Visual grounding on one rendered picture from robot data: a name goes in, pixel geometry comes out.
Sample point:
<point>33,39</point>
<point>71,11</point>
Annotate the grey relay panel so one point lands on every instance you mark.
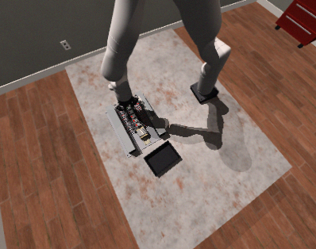
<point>132,139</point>

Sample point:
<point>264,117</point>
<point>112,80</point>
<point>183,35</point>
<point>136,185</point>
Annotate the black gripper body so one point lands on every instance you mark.
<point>127,102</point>

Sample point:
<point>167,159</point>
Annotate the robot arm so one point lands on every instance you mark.
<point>202,20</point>

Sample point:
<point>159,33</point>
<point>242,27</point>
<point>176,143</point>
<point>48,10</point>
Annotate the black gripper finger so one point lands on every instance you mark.
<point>134,101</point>
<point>121,108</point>

